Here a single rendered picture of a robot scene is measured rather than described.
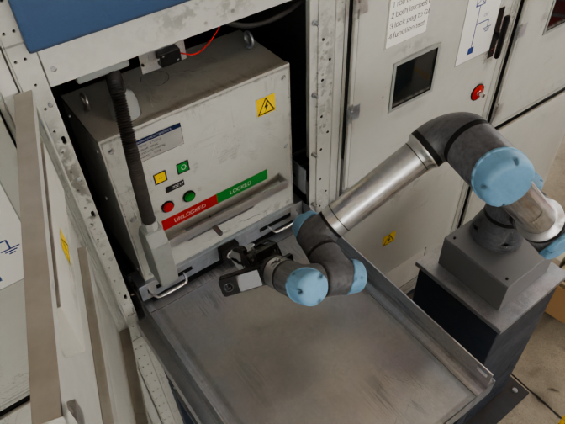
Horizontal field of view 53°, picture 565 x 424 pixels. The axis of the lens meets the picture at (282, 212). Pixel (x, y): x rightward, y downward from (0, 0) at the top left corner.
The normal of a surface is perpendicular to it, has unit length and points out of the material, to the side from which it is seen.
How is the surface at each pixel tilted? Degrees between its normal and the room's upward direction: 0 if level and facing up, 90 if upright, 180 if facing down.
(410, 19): 90
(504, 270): 3
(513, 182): 85
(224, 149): 90
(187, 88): 0
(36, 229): 0
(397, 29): 90
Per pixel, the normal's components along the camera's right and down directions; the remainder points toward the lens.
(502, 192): 0.30, 0.62
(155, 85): -0.04, -0.69
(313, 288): 0.49, 0.15
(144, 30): 0.59, 0.57
